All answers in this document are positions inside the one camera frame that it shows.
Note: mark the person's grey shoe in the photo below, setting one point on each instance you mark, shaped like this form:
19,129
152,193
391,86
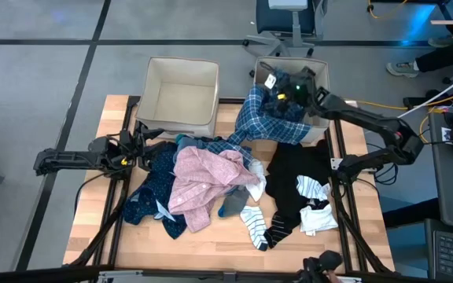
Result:
401,70
443,41

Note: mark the white grey striped cloth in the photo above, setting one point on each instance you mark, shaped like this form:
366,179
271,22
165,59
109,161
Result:
311,188

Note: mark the plain white sock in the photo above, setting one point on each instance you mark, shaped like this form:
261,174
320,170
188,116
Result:
258,184

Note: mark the blue plaid shirt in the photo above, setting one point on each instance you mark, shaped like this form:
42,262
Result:
266,126

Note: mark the black garment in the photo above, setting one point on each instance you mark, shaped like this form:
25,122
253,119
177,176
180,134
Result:
289,169

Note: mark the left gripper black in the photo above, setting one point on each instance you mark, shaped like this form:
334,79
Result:
124,151

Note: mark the black power strip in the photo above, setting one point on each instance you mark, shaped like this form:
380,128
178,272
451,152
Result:
415,103

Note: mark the black table frame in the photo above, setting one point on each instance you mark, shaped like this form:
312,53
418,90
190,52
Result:
230,101

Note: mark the grey metal crossbar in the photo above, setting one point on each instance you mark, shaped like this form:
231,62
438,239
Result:
122,276

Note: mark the person's head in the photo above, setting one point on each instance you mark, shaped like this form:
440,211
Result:
328,260

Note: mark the beige fabric storage bin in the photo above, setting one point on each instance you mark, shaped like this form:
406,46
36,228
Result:
179,98
314,67

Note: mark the navy office chair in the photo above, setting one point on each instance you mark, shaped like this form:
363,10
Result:
285,19

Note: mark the black sock with thin stripes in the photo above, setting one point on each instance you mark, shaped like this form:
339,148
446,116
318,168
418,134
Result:
279,232

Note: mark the navy dotted shirt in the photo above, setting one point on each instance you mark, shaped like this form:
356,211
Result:
152,188

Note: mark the blue-grey cloth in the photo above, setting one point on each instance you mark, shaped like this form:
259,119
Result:
189,143

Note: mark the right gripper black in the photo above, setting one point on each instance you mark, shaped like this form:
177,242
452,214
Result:
303,92

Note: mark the silver metal bracket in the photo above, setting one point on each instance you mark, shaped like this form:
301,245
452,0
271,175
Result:
336,163

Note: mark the pink button shirt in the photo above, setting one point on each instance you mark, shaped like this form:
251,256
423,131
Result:
203,181

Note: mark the white printed label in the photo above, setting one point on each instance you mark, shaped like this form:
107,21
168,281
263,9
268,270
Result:
445,135

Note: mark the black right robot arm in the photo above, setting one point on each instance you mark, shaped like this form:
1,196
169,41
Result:
368,116

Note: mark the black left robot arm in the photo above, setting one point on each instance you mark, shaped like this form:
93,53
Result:
65,159

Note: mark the white sock with blue stripes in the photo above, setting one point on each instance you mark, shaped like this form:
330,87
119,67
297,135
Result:
255,226

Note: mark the grey sock with blue toe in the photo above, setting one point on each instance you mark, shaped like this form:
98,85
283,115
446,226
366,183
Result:
236,202

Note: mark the person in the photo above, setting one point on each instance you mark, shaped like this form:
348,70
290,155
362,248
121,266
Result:
446,55

